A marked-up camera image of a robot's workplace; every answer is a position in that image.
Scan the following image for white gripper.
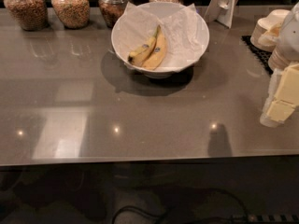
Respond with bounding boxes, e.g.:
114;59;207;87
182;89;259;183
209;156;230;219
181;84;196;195
260;63;299;128

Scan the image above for yellow banana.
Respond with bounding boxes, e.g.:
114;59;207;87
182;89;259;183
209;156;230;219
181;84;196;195
142;29;167;70
127;26;161;66

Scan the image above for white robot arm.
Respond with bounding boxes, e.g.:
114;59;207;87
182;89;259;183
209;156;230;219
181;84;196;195
260;4;299;127

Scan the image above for white bowl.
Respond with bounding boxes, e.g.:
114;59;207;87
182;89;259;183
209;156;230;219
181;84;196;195
110;1;210;79

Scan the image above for front stack paper bowls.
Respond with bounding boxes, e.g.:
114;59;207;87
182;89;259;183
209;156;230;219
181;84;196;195
268;44;292;70

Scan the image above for black rubber mat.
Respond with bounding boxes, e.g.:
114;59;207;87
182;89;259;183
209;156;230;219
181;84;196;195
241;35;273;76

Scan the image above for white paper liner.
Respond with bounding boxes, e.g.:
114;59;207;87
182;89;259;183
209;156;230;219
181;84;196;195
116;2;204;73

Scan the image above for leftmost glass cereal jar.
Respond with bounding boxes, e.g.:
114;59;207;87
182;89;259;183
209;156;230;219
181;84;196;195
4;0;48;31

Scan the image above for black cable on floor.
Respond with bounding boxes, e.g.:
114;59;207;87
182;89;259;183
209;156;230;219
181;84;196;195
111;189;250;224

